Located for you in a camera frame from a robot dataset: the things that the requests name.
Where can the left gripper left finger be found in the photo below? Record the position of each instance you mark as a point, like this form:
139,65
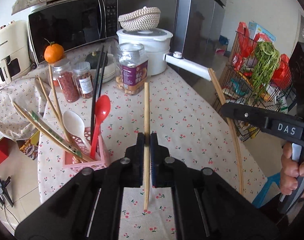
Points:
134,169

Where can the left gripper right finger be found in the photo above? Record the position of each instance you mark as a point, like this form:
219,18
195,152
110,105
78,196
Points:
159,172

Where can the red plastic spoon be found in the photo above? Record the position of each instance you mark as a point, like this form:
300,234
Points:
102,110

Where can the white plastic spoon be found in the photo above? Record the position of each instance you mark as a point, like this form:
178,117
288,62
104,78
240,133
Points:
74,124

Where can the short wooden chopstick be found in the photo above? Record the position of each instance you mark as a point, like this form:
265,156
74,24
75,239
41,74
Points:
146,163

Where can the black chopstick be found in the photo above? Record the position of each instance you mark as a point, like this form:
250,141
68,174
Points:
99,62
101,73

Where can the brown wooden chopstick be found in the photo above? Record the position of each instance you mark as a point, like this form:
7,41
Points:
57,106

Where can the person's right hand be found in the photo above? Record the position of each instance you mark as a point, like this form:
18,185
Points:
290,171

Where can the cherry print tablecloth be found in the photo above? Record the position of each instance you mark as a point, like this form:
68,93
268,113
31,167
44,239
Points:
184,123

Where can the red plastic bag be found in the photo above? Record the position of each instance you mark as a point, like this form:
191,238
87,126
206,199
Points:
243,59

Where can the blue plastic stool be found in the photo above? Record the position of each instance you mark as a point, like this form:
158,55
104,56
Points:
261,196

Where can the green leafy vegetables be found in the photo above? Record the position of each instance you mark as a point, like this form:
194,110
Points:
268,60

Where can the white bowl with green knob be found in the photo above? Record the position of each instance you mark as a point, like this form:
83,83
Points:
110,70

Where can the purple label nut jar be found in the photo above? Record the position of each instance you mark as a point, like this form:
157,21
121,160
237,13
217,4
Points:
131,67

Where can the colourful cardboard box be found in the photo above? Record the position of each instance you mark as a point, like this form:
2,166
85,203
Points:
29,147

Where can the dried fruit jar white label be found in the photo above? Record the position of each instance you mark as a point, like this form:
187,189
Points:
83,79

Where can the dark green squash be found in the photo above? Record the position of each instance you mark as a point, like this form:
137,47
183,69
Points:
93,58

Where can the red goji berry jar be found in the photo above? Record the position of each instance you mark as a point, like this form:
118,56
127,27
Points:
62,71

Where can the white electric pot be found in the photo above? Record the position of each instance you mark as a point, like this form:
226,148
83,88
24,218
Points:
157,46

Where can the orange tangerine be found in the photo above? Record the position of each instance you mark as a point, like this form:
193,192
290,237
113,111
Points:
53,52

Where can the grey refrigerator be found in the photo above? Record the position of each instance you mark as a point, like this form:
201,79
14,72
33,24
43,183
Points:
195,24

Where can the black microwave oven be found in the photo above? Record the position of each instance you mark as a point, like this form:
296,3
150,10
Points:
72,24

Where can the cream air fryer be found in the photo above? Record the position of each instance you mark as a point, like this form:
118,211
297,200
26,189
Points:
14,52

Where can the black wire rack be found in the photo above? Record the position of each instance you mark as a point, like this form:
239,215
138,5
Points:
237,89

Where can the woven rope basket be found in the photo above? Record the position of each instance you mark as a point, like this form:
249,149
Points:
142,19

